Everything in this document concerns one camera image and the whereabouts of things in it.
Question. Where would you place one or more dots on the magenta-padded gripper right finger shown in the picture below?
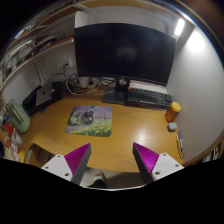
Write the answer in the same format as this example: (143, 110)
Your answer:
(166, 164)

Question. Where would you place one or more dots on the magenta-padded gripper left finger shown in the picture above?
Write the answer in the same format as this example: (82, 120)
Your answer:
(56, 165)

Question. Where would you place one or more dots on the floral printed mouse pad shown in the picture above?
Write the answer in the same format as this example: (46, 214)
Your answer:
(100, 123)

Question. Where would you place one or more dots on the pens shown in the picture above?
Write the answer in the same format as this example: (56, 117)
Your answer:
(179, 143)

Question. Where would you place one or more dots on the small grey earbuds case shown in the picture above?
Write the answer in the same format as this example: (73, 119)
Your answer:
(172, 126)

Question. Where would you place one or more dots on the side shelf unit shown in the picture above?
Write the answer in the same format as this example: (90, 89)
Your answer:
(213, 153)

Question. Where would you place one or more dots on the orange jar with yellow lid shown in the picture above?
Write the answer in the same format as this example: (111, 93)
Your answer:
(172, 113)

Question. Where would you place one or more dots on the pale green appliance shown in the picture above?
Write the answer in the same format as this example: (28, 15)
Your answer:
(19, 116)

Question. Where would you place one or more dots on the dark grey keyboard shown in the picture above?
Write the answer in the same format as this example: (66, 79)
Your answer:
(148, 98)

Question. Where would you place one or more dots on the grey mini computer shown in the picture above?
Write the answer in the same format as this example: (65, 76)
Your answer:
(43, 95)

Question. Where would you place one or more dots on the black computer monitor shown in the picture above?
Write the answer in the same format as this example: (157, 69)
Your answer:
(123, 50)

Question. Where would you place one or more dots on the white strip light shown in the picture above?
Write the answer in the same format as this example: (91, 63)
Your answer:
(179, 27)

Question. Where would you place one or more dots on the wooden wall shelf unit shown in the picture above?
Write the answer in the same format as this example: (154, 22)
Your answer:
(40, 41)

